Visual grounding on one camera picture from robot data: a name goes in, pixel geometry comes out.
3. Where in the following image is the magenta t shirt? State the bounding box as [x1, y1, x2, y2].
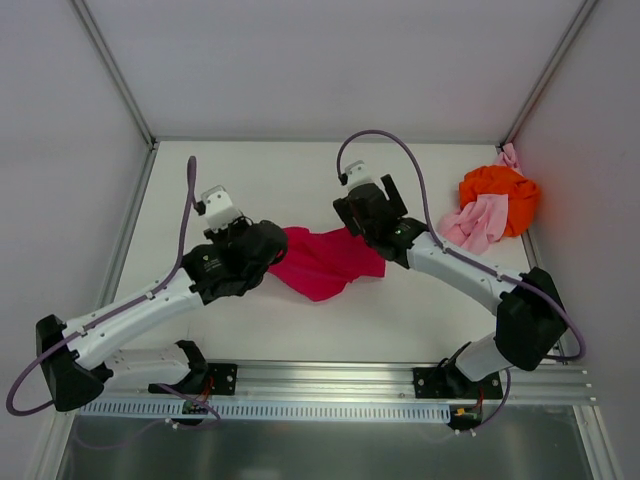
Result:
[269, 226, 386, 302]

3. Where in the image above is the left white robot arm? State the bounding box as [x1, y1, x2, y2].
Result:
[36, 218, 288, 412]

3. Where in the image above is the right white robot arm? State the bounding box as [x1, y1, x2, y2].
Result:
[333, 173, 568, 398]

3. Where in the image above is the pink t shirt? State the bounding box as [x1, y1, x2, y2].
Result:
[437, 143, 521, 255]

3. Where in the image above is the orange t shirt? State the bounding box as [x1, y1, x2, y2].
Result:
[458, 165, 542, 237]

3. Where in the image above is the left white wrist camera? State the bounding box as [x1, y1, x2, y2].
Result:
[197, 185, 242, 232]

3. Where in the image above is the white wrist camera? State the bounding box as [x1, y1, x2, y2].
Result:
[345, 160, 374, 191]
[197, 185, 242, 232]

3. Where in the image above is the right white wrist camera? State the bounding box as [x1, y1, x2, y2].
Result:
[345, 160, 374, 191]

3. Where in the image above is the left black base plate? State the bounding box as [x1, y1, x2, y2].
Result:
[162, 360, 238, 397]

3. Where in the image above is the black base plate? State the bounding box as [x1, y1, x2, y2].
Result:
[162, 360, 238, 397]
[412, 366, 503, 400]

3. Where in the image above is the aluminium mounting rail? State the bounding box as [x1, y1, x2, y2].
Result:
[99, 359, 599, 406]

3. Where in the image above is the slotted cable duct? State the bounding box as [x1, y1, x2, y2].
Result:
[79, 397, 451, 424]

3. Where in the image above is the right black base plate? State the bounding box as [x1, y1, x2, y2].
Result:
[412, 366, 503, 400]

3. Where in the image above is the right aluminium frame post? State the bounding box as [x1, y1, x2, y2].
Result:
[496, 0, 600, 150]

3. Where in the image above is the aluminium frame post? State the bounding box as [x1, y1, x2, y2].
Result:
[69, 0, 160, 151]
[496, 0, 600, 150]

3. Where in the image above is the left aluminium frame post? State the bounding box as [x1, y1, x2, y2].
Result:
[69, 0, 160, 151]

